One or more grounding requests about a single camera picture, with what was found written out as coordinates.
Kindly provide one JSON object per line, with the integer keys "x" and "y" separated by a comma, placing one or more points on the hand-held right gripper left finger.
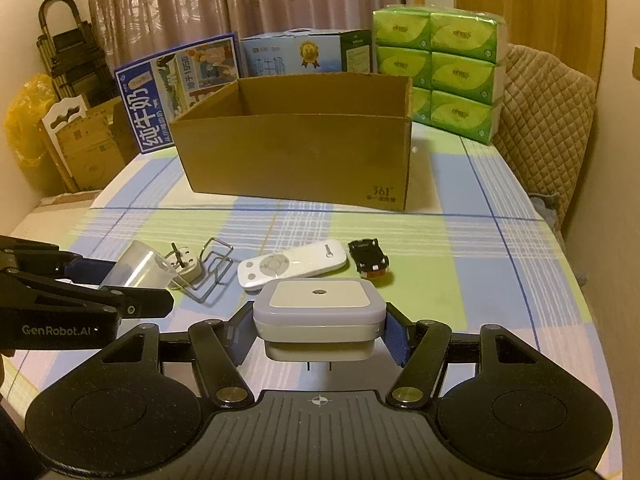
{"x": 240, "y": 332}

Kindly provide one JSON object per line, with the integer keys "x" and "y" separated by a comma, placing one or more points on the large blue milk carton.
{"x": 150, "y": 110}

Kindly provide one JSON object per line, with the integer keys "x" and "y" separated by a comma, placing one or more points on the stack of green tissue packs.
{"x": 450, "y": 70}

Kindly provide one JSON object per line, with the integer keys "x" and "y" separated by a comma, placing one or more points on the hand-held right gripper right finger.
{"x": 397, "y": 335}

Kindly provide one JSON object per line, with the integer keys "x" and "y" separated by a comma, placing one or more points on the brown cardboard box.
{"x": 290, "y": 160}

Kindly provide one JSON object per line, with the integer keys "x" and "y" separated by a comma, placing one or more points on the beige quilted chair cover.
{"x": 540, "y": 125}

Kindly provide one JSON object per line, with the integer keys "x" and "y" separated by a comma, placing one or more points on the black folding cart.
{"x": 70, "y": 50}

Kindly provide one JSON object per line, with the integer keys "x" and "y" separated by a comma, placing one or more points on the printed cardboard carton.
{"x": 92, "y": 160}

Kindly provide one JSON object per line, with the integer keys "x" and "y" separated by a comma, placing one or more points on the yellow plastic bag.
{"x": 22, "y": 130}

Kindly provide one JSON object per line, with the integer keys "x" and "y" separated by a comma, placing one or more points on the white remote control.
{"x": 295, "y": 265}

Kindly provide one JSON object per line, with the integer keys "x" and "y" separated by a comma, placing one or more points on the wooden door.
{"x": 550, "y": 10}

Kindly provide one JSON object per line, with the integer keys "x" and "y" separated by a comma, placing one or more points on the black toy car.
{"x": 367, "y": 257}

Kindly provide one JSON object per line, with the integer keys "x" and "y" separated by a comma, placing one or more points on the white plug-in night light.
{"x": 320, "y": 310}

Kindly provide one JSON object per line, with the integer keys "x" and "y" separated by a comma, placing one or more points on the beige wall socket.
{"x": 637, "y": 62}

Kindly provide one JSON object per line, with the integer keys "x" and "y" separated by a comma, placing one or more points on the grey blue cloth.
{"x": 545, "y": 210}

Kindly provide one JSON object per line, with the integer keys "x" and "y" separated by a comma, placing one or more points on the plain brown cardboard carton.
{"x": 122, "y": 125}

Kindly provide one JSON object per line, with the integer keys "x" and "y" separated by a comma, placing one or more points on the clear plastic cup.
{"x": 140, "y": 265}

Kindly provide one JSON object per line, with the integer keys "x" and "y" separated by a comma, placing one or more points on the light blue milk carton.
{"x": 290, "y": 55}

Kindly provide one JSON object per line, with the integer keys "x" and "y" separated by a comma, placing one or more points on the white cut-out board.
{"x": 60, "y": 115}

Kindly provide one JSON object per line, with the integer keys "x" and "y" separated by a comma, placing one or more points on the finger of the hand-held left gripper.
{"x": 92, "y": 272}
{"x": 140, "y": 304}

